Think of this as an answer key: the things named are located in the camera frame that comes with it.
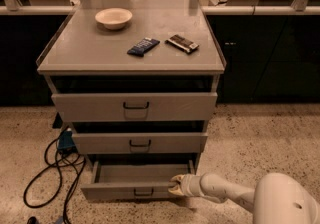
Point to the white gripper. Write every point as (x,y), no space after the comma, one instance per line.
(189,185)

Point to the grey bottom drawer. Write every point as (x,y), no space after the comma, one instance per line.
(133,182)

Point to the grey drawer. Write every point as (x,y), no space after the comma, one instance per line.
(126,143)
(133,182)
(100,107)

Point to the grey middle drawer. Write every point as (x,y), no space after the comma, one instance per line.
(126,143)

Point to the grey top drawer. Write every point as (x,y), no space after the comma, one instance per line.
(100,107)

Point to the grey drawer cabinet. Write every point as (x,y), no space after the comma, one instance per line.
(89,58)

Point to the blue power box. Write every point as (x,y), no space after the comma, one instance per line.
(65,142)

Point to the blue snack bar wrapper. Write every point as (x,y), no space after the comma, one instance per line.
(143,47)

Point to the black chocolate bar wrapper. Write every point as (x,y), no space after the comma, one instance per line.
(182,44)

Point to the white ceramic bowl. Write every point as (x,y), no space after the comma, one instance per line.
(114,18)

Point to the white horizontal rail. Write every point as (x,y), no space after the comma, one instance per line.
(207,10)

